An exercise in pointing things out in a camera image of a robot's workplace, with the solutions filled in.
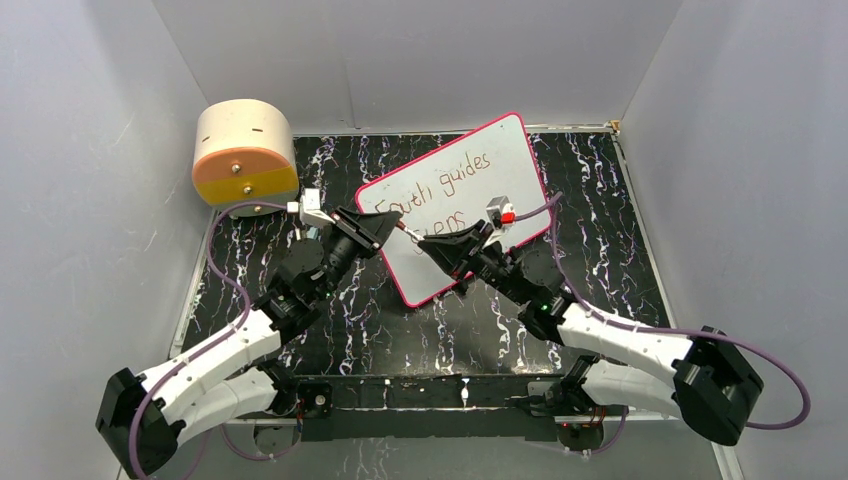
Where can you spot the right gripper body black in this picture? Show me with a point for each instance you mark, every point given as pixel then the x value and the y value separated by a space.
pixel 477 240

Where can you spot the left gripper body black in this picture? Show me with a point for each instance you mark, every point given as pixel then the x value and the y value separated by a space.
pixel 351 233

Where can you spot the white whiteboard marker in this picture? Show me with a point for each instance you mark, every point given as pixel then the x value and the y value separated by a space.
pixel 415 237

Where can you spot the pink framed whiteboard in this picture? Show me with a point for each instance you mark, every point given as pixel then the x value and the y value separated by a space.
pixel 447 190

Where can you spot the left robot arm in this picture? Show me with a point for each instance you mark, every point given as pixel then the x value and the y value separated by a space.
pixel 145 417

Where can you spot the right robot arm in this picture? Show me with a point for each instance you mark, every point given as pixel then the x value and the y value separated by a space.
pixel 700 377

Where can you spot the beige orange cylindrical container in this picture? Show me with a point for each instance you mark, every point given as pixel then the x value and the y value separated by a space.
pixel 244 154

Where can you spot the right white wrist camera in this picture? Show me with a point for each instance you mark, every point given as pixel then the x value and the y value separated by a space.
pixel 500 212

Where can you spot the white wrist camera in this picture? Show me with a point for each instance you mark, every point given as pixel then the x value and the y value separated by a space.
pixel 500 212
pixel 308 209

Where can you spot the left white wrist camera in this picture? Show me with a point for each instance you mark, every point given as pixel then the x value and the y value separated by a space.
pixel 308 209

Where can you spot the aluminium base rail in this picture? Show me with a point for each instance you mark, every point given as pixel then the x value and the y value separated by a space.
pixel 424 407

